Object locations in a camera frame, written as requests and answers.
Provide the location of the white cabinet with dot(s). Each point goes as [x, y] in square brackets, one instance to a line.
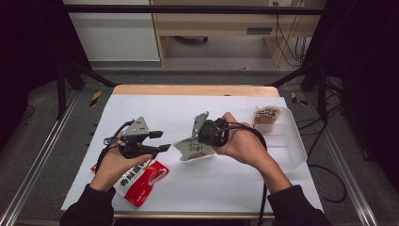
[116, 37]

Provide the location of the orange spouted sauce pouch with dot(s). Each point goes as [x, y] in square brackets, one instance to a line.
[266, 116]

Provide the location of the black horizontal frame bar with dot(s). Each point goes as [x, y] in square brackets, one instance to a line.
[188, 9]

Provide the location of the black chair base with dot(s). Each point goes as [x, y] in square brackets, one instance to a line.
[193, 39]

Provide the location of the person's right hand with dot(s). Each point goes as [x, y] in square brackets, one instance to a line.
[244, 144]

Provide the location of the person's left hand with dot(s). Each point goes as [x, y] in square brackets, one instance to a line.
[113, 171]

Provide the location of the green and cream sauce pouch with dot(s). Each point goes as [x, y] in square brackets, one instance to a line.
[194, 150]

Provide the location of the black metal stand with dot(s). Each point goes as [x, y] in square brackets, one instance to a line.
[61, 94]
[321, 94]

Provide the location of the black curtain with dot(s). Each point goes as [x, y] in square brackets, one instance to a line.
[367, 62]
[28, 47]

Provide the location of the clear plastic container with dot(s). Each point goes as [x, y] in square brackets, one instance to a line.
[288, 144]

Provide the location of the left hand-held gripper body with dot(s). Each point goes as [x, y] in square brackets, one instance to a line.
[135, 132]

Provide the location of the yellow and black tape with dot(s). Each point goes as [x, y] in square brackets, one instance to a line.
[296, 99]
[95, 98]

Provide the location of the wooden table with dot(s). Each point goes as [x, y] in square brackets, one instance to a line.
[188, 90]

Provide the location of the light wooden desk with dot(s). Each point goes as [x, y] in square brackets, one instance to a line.
[219, 23]

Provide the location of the white table sheet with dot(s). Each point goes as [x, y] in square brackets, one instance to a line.
[188, 188]

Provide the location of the red and white seasoning packet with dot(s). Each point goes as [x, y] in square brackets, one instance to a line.
[142, 185]

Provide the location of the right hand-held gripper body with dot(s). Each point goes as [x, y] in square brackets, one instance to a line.
[213, 133]

